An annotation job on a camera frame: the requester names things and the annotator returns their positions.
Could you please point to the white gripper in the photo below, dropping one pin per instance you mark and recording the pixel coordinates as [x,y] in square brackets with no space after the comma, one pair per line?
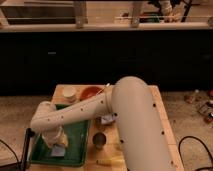
[55,136]

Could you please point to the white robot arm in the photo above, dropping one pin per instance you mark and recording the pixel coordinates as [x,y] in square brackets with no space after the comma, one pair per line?
[138,122]

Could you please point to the green plastic tray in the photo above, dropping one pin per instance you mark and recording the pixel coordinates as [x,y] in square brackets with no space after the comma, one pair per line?
[75,143]

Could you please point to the metal cup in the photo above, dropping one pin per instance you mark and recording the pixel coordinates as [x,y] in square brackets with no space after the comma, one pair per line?
[99,140]

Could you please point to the white paper cup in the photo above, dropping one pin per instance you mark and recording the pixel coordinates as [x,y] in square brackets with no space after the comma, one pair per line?
[69,93]

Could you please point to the white blue packet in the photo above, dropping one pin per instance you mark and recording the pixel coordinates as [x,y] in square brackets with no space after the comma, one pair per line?
[107,119]

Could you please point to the red bowl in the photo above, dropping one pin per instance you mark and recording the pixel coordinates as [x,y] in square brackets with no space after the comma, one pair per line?
[89,92]

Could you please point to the dark counter cabinet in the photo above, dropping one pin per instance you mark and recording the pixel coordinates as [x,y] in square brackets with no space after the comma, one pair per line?
[35,62]

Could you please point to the black stand post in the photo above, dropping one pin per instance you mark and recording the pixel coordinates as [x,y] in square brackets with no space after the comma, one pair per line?
[28,135]

